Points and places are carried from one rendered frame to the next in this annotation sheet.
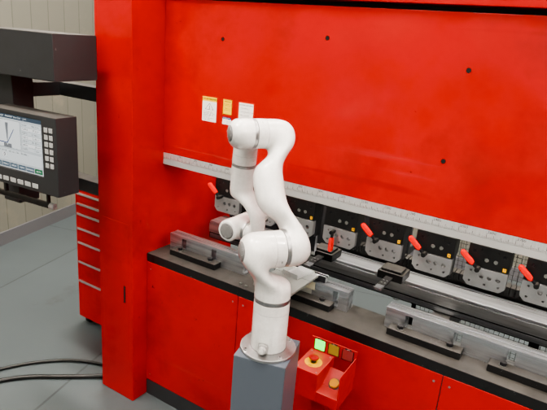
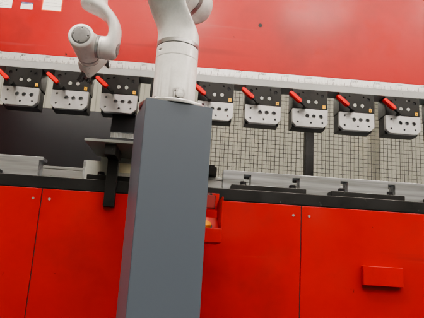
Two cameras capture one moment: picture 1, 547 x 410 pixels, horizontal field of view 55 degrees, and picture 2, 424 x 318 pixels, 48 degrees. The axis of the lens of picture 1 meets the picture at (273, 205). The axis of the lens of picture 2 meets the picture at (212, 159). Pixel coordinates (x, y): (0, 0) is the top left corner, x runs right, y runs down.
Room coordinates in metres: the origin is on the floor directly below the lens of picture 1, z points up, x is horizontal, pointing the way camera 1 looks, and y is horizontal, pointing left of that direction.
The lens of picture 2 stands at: (0.44, 0.58, 0.59)
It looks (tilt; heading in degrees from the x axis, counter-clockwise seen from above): 12 degrees up; 326
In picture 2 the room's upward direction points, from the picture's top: 4 degrees clockwise
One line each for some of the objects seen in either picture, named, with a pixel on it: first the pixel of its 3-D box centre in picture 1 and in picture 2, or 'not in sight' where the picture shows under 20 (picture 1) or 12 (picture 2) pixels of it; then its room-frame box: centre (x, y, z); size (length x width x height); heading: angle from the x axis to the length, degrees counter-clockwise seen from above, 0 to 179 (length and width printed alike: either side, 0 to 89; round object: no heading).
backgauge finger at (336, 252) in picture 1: (319, 255); not in sight; (2.38, -0.24, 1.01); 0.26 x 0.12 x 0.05; 149
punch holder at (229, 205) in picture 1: (232, 195); (24, 89); (2.45, 0.20, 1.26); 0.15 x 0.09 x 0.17; 59
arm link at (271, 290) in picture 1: (265, 266); (173, 7); (1.55, 0.01, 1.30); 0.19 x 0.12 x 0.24; 113
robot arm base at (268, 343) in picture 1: (269, 323); (175, 81); (1.56, -0.02, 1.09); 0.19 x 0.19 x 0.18
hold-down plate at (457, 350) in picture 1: (423, 340); (267, 190); (1.87, -0.65, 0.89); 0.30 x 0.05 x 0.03; 59
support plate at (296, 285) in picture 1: (286, 280); (115, 149); (2.11, -0.09, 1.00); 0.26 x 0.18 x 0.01; 149
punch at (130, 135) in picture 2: (305, 242); (123, 127); (2.23, -0.16, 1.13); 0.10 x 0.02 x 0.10; 59
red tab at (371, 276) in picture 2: not in sight; (382, 276); (1.57, -0.96, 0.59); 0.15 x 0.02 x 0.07; 59
